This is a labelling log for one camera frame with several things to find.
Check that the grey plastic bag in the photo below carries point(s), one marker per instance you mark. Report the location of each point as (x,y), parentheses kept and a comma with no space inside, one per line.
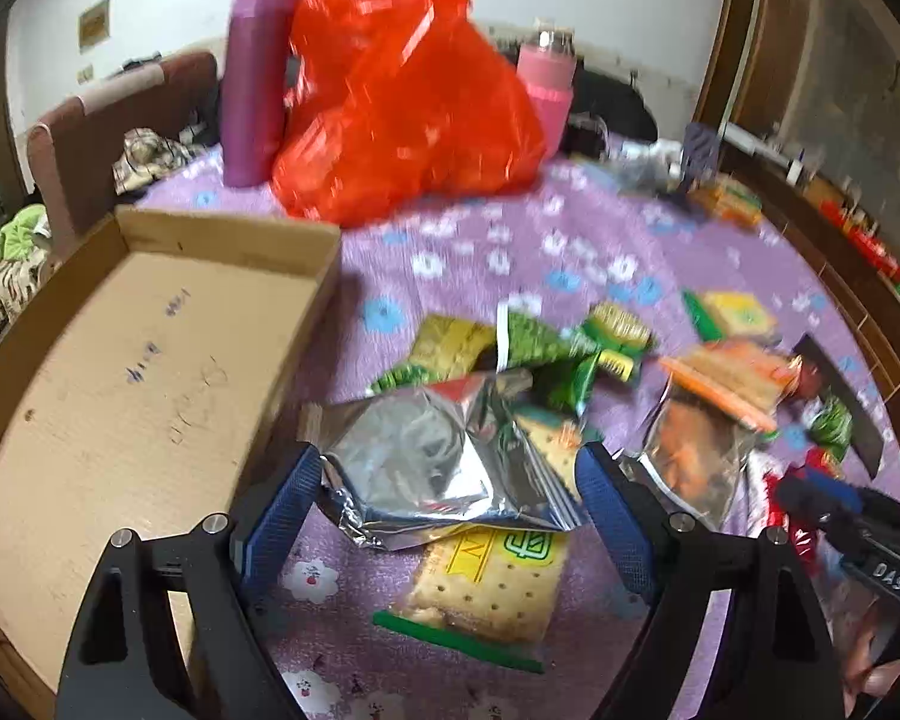
(645,169)

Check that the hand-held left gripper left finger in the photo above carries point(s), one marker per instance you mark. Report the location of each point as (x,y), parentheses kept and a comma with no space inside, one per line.
(277,525)

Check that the green white-edged snack packet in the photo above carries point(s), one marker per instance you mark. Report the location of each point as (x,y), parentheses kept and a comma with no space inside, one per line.
(532,337)

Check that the wooden sideboard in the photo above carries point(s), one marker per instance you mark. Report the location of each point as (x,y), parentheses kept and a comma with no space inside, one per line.
(855,300)

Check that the small green snack packet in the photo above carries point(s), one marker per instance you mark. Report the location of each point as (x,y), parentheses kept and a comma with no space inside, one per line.
(830,426)

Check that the purple floral tablecloth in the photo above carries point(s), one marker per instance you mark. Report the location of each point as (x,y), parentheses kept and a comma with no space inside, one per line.
(495,262)

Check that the large silver snack packet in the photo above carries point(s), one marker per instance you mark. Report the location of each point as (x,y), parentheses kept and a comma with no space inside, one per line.
(420,457)

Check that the orange cracker packet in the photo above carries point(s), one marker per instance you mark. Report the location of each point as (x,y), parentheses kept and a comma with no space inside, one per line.
(727,382)

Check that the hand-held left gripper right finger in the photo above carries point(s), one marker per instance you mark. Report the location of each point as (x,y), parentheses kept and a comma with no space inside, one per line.
(615,532)

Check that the crinkled silver snack packet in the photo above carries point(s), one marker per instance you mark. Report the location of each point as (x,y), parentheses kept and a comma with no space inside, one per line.
(694,457)

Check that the green-yellow noodle snack packet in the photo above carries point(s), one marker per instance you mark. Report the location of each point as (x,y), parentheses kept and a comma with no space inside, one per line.
(619,334)

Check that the patterned beige cloth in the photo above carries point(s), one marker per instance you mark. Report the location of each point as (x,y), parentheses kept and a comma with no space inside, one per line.
(7,285)
(150,157)

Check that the row of red boxes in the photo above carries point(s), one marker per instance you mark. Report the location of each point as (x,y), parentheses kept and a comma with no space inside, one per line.
(870,240)

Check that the cardboard box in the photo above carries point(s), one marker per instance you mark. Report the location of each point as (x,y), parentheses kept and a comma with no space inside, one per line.
(120,390)

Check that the yellow and green snack packet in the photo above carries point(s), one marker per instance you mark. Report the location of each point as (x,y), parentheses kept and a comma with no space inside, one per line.
(446,345)

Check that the orange packets heap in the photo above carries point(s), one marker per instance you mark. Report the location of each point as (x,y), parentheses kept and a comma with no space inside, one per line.
(727,202)

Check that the green cloth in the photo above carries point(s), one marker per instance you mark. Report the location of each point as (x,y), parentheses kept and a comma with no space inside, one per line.
(21,229)

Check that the red snack packet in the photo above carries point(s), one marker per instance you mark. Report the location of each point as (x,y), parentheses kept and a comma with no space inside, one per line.
(784,521)

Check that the pink sleeved bottle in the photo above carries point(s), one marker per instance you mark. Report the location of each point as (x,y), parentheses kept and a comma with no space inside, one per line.
(549,82)

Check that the purple thermos flask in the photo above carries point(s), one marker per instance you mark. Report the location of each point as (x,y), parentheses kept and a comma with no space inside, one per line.
(255,82)

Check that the person's right hand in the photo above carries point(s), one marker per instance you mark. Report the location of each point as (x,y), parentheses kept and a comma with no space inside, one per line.
(874,652)

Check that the red plastic bag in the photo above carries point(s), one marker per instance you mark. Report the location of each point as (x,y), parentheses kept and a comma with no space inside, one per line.
(405,112)

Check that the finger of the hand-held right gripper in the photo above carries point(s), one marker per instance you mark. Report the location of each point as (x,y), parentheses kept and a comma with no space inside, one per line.
(817,493)

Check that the wooden door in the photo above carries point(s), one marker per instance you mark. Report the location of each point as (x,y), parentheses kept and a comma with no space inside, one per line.
(832,30)

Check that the green-edged cracker packet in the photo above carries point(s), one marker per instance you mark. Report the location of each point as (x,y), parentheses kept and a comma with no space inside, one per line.
(480,585)
(735,315)

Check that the brown upholstered chair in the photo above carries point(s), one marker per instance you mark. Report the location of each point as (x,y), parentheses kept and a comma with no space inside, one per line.
(90,142)

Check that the yellow wall plate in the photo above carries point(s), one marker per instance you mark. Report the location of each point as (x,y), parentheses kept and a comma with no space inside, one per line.
(94,25)

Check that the small cracker packet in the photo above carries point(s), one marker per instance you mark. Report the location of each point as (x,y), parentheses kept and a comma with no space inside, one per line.
(551,442)

